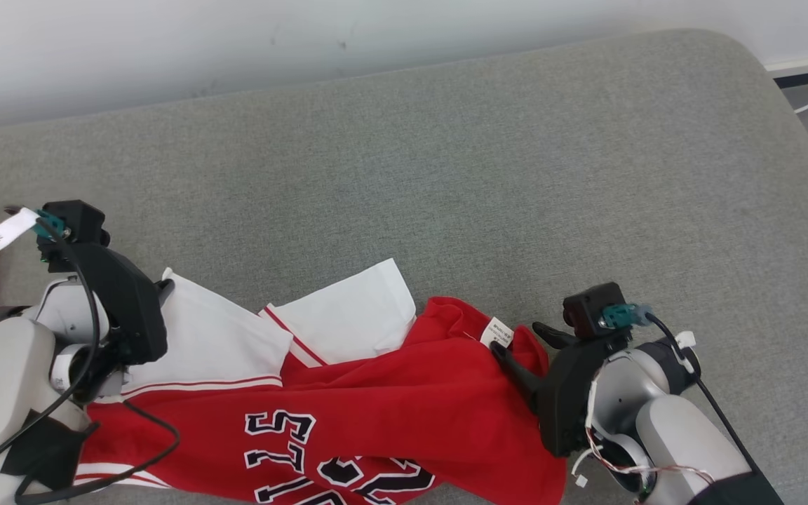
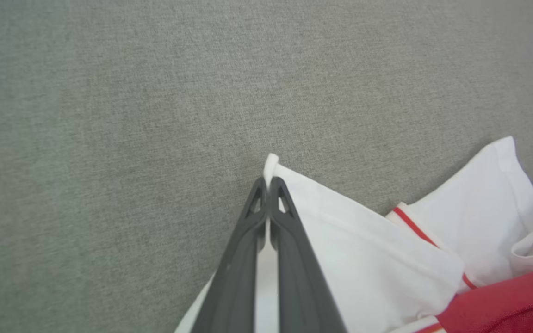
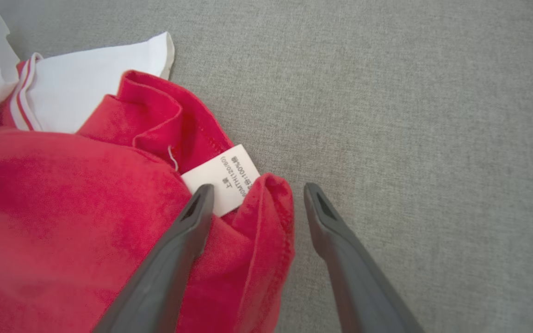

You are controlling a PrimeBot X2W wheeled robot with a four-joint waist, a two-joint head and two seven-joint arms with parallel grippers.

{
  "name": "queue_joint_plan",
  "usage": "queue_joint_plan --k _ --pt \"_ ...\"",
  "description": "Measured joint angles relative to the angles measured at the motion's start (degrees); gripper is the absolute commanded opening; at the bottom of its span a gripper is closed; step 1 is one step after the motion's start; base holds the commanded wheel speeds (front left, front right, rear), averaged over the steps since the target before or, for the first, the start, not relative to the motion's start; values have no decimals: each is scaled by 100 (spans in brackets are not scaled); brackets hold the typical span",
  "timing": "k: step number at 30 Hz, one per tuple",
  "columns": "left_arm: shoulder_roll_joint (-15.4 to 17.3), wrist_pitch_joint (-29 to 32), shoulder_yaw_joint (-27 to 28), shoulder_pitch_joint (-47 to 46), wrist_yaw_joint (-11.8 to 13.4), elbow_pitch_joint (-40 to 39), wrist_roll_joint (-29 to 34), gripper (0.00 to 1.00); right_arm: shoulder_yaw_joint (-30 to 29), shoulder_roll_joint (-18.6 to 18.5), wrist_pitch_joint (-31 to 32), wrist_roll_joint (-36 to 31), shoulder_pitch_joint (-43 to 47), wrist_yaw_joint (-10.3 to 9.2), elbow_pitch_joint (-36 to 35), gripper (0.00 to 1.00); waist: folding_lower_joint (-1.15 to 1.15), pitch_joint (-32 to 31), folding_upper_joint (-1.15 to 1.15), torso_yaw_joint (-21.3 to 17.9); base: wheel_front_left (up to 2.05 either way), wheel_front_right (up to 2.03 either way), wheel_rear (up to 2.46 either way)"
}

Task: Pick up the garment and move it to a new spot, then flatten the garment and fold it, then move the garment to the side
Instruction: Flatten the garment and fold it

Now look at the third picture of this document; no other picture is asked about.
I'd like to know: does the red shirt with white sleeves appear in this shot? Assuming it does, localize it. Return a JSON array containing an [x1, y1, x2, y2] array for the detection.
[[0, 0, 295, 333]]

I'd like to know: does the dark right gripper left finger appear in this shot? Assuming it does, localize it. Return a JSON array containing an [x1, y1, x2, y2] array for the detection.
[[93, 184, 215, 333]]

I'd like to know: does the grey fabric sofa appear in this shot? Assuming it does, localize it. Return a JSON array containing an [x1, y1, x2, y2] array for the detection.
[[0, 0, 533, 333]]

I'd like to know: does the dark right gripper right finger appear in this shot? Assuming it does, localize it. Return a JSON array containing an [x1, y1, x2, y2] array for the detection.
[[304, 182, 427, 333]]

